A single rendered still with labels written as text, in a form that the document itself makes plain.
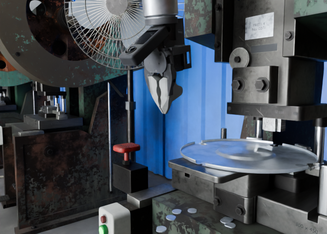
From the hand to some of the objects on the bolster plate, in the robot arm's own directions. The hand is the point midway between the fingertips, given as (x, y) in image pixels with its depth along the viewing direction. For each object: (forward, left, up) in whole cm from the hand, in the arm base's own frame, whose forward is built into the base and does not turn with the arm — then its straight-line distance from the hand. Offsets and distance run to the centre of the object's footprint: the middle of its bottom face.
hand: (161, 109), depth 65 cm
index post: (+9, -33, -17) cm, 38 cm away
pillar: (+30, -10, -14) cm, 35 cm away
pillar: (+29, -26, -14) cm, 41 cm away
